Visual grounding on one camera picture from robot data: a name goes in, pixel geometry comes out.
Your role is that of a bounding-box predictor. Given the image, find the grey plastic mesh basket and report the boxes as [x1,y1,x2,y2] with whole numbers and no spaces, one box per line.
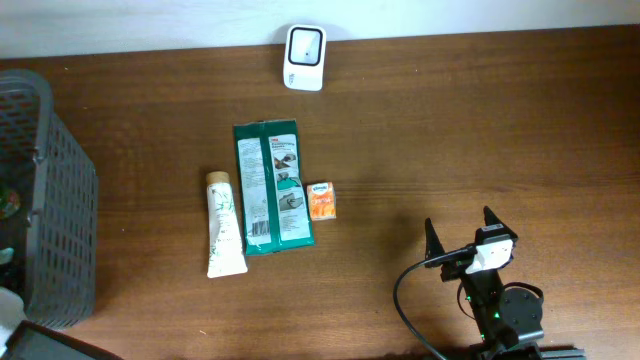
[1,69,99,330]

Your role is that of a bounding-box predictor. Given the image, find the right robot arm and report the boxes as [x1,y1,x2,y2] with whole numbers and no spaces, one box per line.
[425,207,586,360]

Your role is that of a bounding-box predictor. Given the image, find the green wipes pack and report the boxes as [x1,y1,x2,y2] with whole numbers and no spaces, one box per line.
[233,120,315,256]

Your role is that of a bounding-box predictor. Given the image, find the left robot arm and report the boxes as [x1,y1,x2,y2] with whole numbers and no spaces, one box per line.
[1,287,122,360]

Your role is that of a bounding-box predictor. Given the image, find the orange tissue pack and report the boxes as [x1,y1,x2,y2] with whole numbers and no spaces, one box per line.
[307,182,337,221]

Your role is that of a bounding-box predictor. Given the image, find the white barcode scanner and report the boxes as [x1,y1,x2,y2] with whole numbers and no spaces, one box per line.
[283,24,327,92]

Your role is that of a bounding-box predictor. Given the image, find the white cream tube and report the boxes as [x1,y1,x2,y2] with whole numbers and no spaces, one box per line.
[205,171,248,278]

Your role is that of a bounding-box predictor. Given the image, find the green lid jar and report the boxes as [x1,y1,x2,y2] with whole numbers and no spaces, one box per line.
[0,185,21,220]

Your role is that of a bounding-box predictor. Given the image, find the light green snack packet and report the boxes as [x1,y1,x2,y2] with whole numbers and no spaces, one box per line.
[0,247,15,266]

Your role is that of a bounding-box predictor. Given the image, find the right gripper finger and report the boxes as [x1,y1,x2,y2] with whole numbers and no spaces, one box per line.
[424,218,445,268]
[482,206,519,242]

